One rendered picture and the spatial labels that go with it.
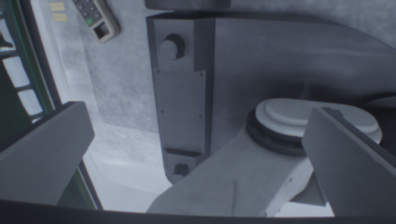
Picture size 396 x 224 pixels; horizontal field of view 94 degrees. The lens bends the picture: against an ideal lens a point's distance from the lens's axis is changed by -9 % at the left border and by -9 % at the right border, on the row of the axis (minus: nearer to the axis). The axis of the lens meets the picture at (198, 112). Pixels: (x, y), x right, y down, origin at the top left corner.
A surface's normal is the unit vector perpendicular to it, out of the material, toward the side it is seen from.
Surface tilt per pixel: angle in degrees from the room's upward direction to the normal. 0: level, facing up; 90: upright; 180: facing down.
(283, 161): 90
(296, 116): 90
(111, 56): 0
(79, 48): 0
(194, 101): 0
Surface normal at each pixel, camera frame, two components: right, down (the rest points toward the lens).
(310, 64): -0.22, 0.50
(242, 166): 0.00, -0.86
